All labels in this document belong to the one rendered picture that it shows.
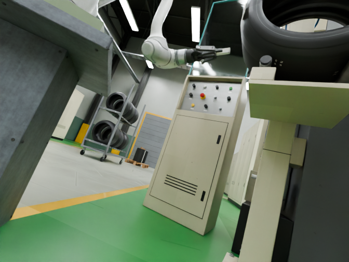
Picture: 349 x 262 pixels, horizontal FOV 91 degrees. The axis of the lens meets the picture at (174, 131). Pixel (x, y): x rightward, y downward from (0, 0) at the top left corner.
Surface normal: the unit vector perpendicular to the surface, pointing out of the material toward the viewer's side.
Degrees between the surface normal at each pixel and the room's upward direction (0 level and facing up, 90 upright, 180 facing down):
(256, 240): 90
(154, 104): 90
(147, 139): 90
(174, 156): 90
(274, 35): 99
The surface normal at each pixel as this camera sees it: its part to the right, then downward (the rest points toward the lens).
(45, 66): 0.36, -0.08
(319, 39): -0.44, -0.15
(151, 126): -0.12, -0.25
